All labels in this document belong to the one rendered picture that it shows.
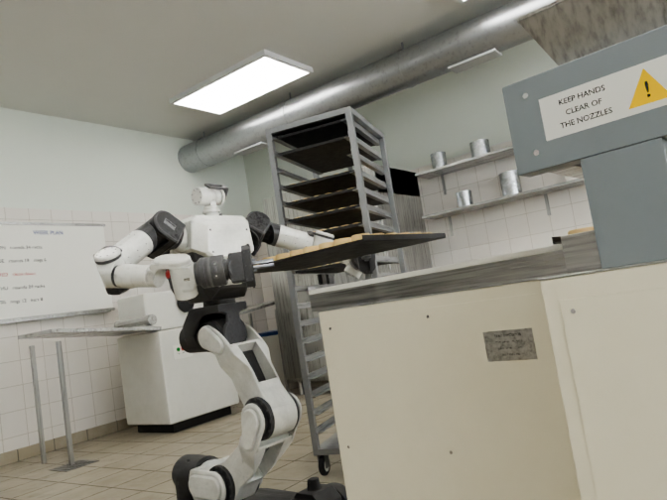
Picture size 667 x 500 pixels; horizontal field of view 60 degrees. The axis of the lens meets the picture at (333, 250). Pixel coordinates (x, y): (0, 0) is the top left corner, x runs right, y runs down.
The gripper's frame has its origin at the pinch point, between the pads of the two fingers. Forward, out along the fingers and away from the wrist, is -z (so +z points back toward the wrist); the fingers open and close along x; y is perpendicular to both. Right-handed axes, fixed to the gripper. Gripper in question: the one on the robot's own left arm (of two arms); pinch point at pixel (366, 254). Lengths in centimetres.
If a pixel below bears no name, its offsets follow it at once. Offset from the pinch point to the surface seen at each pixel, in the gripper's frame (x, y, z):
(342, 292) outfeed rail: -11.8, -13.0, -39.5
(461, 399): -40, 8, -61
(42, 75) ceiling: 201, -198, 267
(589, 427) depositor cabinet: -41, 18, -98
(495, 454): -52, 12, -66
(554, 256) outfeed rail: -12, 27, -79
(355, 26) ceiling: 200, 54, 248
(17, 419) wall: -65, -265, 308
